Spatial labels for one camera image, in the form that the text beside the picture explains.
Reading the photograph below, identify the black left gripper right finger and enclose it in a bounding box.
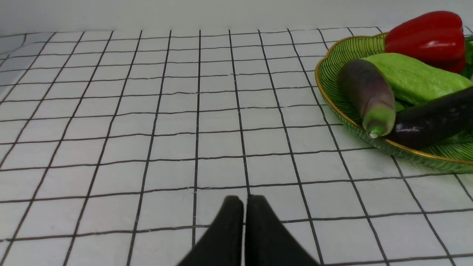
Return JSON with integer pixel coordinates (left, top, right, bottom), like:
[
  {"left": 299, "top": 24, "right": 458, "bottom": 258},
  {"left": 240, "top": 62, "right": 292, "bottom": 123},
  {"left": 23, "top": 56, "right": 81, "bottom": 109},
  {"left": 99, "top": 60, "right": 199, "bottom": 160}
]
[{"left": 245, "top": 195, "right": 319, "bottom": 266}]

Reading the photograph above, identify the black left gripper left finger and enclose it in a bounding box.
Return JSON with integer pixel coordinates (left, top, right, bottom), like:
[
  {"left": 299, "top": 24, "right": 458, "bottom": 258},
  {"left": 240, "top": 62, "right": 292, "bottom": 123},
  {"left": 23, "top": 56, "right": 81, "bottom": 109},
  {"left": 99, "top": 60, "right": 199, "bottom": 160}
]
[{"left": 179, "top": 196, "right": 244, "bottom": 266}]

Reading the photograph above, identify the red bell pepper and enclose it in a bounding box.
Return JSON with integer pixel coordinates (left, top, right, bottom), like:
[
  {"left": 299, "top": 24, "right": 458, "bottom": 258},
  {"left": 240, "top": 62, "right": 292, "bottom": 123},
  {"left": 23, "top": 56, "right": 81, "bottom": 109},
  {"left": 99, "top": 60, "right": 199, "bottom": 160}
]
[{"left": 385, "top": 11, "right": 466, "bottom": 74}]

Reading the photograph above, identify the short purple-green eggplant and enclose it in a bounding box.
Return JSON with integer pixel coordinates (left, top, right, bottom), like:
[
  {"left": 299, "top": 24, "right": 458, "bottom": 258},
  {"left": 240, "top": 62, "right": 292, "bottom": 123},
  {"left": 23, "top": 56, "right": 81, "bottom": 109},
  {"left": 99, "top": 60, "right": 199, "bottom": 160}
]
[{"left": 337, "top": 59, "right": 397, "bottom": 139}]

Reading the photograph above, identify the long dark purple eggplant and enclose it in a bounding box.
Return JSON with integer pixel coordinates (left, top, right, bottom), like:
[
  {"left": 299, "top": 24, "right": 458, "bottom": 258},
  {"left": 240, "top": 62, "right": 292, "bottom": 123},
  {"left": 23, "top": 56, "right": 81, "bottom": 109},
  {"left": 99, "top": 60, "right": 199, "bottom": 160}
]
[{"left": 386, "top": 86, "right": 473, "bottom": 150}]

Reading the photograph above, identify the green leaf-pattern plate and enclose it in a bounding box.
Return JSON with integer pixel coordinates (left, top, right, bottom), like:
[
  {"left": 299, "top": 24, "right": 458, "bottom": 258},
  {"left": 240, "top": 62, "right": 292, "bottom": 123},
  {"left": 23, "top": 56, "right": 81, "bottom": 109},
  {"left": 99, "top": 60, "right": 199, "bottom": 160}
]
[{"left": 314, "top": 33, "right": 473, "bottom": 173}]

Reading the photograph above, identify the green chayote squash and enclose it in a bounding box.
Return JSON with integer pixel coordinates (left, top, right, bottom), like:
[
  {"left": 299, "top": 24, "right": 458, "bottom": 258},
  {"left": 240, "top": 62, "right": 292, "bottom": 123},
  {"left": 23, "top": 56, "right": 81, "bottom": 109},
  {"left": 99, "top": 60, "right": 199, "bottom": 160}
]
[{"left": 364, "top": 53, "right": 472, "bottom": 106}]

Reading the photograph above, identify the green leafy vegetable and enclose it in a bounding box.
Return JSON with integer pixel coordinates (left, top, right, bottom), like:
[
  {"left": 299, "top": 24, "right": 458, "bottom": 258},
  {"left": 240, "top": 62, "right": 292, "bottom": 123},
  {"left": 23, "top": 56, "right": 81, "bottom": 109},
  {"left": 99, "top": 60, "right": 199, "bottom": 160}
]
[{"left": 461, "top": 35, "right": 473, "bottom": 81}]

